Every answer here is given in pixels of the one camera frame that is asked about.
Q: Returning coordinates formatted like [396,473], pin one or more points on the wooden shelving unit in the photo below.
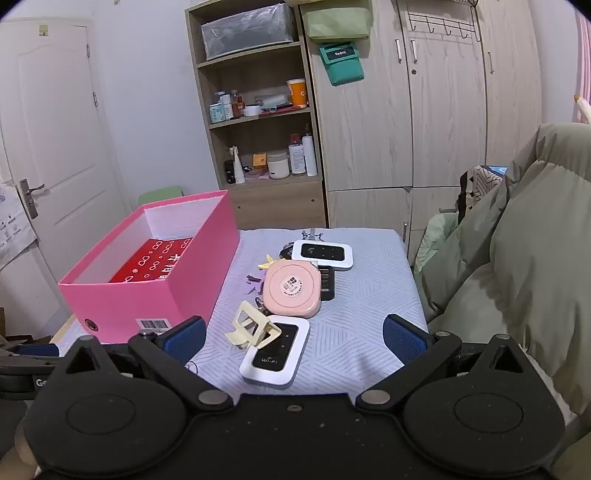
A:
[277,203]

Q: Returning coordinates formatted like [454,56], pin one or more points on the pink flat packets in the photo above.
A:
[257,174]

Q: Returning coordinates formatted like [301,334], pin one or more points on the plain white bottle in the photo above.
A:
[310,157]

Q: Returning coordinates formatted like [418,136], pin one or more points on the brown small bottle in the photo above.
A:
[236,105]

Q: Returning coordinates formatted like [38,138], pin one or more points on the white pocket wifi router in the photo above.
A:
[277,364]
[323,253]

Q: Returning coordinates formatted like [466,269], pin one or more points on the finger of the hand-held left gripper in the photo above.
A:
[39,350]

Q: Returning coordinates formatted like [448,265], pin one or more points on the olive puffer jacket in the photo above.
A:
[531,254]

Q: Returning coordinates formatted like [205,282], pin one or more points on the white pump bottle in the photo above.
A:
[226,108]

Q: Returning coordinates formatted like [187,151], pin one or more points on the metal hook rack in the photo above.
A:
[443,23]

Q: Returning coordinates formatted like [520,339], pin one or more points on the light blue small box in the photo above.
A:
[216,114]

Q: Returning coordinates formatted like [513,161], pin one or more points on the orange paper cup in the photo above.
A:
[298,94]

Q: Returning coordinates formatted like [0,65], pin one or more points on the black handheld device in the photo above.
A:
[328,286]

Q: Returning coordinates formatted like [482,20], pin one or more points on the teal pouch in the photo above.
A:
[344,69]

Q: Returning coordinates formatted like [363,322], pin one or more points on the white tube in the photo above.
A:
[238,168]

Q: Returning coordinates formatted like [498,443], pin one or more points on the yellow hair clip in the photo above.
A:
[267,264]

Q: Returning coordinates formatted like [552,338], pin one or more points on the green hanging bag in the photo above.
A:
[337,23]

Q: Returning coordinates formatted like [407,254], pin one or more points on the light green cloth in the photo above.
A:
[434,240]

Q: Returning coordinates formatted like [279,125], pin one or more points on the small white jar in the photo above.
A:
[252,110]

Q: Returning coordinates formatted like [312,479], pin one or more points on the patterned bag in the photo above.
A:
[480,182]

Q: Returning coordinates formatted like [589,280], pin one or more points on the cream hair claw clip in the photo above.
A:
[244,318]

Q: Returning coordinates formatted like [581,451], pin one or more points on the bunch of keys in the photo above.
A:
[286,253]

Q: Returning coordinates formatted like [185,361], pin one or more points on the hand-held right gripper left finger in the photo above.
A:
[184,340]

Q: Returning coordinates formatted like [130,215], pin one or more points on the light wooden wardrobe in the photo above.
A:
[438,115]

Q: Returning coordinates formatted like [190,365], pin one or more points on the orange small box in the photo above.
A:
[260,160]

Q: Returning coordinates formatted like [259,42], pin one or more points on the green folding table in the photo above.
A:
[159,196]

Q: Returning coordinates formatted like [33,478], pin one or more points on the clear plastic storage bag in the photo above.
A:
[249,32]

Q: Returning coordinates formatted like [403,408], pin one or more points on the white plastic bag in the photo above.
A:
[14,226]

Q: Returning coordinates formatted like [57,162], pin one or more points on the pink rounded square case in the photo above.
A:
[291,288]

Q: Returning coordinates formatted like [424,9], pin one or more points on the black small bottle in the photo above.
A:
[229,173]

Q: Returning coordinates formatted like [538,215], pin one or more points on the face mask pack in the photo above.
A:
[272,102]

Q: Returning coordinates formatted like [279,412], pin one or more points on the pink cardboard box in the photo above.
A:
[194,277]

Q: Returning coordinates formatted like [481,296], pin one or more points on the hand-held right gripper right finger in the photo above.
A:
[404,340]

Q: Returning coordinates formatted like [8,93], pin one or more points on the white labelled bottle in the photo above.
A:
[297,157]

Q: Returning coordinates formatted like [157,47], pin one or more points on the white door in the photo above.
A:
[60,115]

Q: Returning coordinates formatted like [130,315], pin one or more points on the large white jar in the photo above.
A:
[279,166]

